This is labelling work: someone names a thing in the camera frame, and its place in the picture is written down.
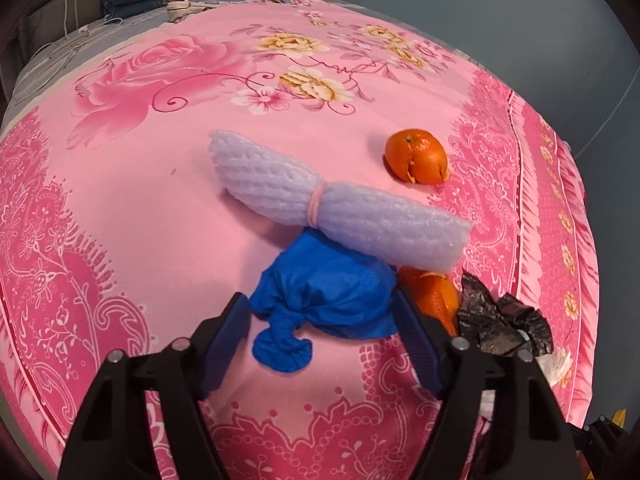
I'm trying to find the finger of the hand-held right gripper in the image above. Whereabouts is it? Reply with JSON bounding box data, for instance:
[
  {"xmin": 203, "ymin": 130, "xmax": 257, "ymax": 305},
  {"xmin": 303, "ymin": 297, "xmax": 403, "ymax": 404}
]
[{"xmin": 567, "ymin": 414, "xmax": 625, "ymax": 466}]

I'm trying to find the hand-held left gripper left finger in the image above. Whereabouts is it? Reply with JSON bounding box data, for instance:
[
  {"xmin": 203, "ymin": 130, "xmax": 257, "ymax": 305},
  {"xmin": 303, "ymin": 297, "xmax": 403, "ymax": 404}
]
[{"xmin": 57, "ymin": 292, "xmax": 252, "ymax": 480}]

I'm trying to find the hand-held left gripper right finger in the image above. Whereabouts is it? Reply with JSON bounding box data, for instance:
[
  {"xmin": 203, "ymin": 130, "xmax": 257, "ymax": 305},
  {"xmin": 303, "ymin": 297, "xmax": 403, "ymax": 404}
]
[{"xmin": 392, "ymin": 290, "xmax": 583, "ymax": 480}]

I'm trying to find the torn orange peel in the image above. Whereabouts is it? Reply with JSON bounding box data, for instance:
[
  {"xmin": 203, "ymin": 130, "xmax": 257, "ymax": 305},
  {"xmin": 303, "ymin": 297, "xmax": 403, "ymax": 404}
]
[{"xmin": 397, "ymin": 266, "xmax": 461, "ymax": 337}]

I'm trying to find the white plastic bag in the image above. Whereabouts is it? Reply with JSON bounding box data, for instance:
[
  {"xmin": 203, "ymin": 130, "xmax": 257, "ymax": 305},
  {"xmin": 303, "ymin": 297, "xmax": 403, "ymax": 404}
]
[{"xmin": 480, "ymin": 347, "xmax": 573, "ymax": 416}]

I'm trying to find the small black plastic bag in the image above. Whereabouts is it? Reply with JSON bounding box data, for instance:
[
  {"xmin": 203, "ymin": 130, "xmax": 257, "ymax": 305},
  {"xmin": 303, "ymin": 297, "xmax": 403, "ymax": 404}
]
[{"xmin": 457, "ymin": 271, "xmax": 554, "ymax": 358}]

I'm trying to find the blue knotted bag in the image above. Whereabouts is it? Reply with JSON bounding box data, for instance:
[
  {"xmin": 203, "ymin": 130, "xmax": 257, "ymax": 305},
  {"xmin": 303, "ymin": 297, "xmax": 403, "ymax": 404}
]
[{"xmin": 251, "ymin": 227, "xmax": 401, "ymax": 373}]

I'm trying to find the white foam fruit net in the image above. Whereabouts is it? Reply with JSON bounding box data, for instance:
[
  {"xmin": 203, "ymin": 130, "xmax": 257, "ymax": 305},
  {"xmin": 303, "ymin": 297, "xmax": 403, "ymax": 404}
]
[{"xmin": 207, "ymin": 129, "xmax": 473, "ymax": 271}]

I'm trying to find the round orange peel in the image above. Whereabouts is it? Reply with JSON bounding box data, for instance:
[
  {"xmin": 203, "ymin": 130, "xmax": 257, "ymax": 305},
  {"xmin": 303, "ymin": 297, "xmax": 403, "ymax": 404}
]
[{"xmin": 384, "ymin": 129, "xmax": 451, "ymax": 185}]

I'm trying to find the pink floral bedsheet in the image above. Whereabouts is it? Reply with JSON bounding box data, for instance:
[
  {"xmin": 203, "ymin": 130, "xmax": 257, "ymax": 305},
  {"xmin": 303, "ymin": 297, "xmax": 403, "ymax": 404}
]
[{"xmin": 0, "ymin": 0, "xmax": 601, "ymax": 480}]

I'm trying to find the grey striped bedsheet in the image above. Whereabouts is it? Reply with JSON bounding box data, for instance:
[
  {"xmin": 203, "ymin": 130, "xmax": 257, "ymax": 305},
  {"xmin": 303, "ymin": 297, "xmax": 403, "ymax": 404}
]
[{"xmin": 10, "ymin": 0, "xmax": 321, "ymax": 93}]

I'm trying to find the crumpled pale cloth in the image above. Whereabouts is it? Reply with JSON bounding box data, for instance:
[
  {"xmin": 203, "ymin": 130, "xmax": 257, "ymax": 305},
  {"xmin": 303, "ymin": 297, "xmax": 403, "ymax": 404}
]
[{"xmin": 166, "ymin": 0, "xmax": 301, "ymax": 14}]

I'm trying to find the white cable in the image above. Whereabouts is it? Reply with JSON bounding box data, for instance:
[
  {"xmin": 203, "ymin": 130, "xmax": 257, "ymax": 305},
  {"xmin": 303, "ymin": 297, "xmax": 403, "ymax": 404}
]
[{"xmin": 30, "ymin": 0, "xmax": 126, "ymax": 63}]

